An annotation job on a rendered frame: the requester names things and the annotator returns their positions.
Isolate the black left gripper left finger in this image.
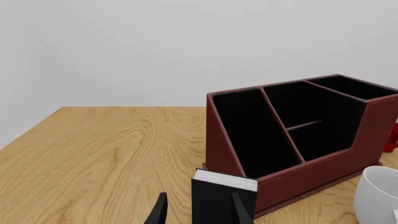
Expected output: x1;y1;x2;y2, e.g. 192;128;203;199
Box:
143;192;169;224

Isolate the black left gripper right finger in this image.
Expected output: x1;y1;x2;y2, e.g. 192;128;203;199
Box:
231;192;256;224

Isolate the red-brown desk caddy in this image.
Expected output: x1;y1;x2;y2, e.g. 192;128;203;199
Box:
201;73;398;220

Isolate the white mug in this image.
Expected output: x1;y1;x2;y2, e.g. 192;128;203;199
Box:
353;166;398;224

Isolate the red mug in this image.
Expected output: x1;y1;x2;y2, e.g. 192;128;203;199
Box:
382;118;398;154

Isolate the black book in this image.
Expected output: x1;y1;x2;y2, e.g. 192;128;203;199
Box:
191;168;259;224

